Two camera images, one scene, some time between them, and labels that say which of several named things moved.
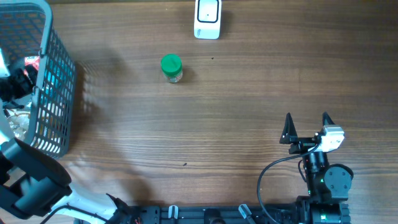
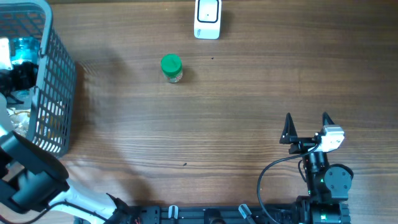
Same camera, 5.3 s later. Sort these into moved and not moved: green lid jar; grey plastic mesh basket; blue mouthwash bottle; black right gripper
Moved: blue mouthwash bottle
Not moved: black right gripper; green lid jar; grey plastic mesh basket
